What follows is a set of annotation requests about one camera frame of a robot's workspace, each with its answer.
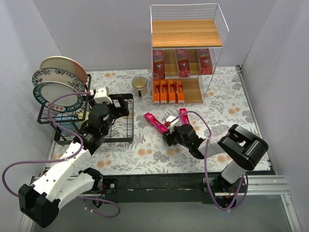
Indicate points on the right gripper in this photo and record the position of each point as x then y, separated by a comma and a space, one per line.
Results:
169, 135

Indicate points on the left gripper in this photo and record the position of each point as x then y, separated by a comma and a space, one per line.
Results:
118, 108

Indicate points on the pink toothpaste box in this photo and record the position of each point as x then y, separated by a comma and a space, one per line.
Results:
184, 116
162, 128

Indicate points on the orange toothpaste box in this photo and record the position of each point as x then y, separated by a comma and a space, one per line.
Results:
179, 91
171, 91
163, 91
156, 91

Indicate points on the red 3D toothpaste box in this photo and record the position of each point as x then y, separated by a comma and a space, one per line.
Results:
204, 61
158, 64
183, 65

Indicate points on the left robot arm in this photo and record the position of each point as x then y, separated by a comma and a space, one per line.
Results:
42, 200

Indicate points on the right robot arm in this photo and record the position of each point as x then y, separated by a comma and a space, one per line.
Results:
243, 147

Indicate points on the cream enamel mug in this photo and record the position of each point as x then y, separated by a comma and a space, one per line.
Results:
139, 85

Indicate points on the yellow-green cup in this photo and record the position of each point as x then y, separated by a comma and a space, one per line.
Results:
83, 116

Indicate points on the floral table mat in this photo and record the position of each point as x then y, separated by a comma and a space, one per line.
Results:
224, 105

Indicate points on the blue cup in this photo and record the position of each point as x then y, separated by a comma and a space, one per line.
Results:
66, 121

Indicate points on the blue floral plate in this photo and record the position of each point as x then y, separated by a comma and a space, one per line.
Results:
58, 75

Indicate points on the beige pink-rimmed plate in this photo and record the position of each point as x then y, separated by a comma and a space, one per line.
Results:
66, 64

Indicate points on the green-rimmed white plate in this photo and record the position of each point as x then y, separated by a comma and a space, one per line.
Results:
46, 92

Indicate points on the black wire dish rack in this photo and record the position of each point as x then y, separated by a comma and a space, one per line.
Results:
121, 131

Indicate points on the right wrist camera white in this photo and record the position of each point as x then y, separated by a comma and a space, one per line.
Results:
171, 122

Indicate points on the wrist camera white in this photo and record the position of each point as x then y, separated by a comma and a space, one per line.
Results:
171, 122
101, 94

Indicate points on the aluminium frame base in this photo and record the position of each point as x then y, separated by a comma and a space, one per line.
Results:
180, 187

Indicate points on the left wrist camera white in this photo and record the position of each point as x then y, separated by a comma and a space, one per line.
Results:
101, 94

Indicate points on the white wire wooden shelf rack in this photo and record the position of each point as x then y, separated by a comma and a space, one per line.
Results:
190, 27

